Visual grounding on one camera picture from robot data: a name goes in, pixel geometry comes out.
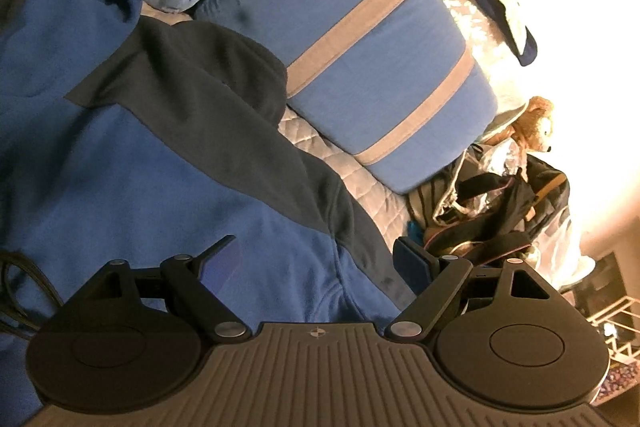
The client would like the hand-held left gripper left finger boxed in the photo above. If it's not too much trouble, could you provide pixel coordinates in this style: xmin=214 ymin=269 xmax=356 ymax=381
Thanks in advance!
xmin=70 ymin=234 xmax=253 ymax=344

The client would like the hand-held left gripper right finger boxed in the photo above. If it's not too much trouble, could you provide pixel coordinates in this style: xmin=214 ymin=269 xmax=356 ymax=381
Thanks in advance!
xmin=385 ymin=237 xmax=561 ymax=342

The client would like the blue fleece hoodie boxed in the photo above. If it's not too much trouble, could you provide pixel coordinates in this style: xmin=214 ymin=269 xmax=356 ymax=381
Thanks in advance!
xmin=0 ymin=0 xmax=418 ymax=427

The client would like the black bag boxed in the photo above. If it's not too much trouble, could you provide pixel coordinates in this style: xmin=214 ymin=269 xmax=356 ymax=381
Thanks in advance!
xmin=407 ymin=147 xmax=571 ymax=270

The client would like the clear plastic bag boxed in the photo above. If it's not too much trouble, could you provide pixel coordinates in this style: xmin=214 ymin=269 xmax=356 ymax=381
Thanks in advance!
xmin=542 ymin=202 xmax=598 ymax=293

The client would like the brown teddy bear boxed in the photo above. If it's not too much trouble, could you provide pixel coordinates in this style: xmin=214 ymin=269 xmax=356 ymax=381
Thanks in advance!
xmin=482 ymin=96 xmax=556 ymax=155

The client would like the dark cabinet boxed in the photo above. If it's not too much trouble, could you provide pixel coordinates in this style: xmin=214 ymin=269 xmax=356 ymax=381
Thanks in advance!
xmin=582 ymin=252 xmax=628 ymax=323

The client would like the white metal rack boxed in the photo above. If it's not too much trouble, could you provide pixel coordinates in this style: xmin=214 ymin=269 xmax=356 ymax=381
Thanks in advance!
xmin=587 ymin=294 xmax=640 ymax=358

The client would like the speckled colourful mat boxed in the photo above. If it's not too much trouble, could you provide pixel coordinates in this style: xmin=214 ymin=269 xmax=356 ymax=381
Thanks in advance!
xmin=597 ymin=354 xmax=640 ymax=405

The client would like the black cable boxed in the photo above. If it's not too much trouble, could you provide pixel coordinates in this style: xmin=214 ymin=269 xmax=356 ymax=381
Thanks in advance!
xmin=0 ymin=251 xmax=58 ymax=334

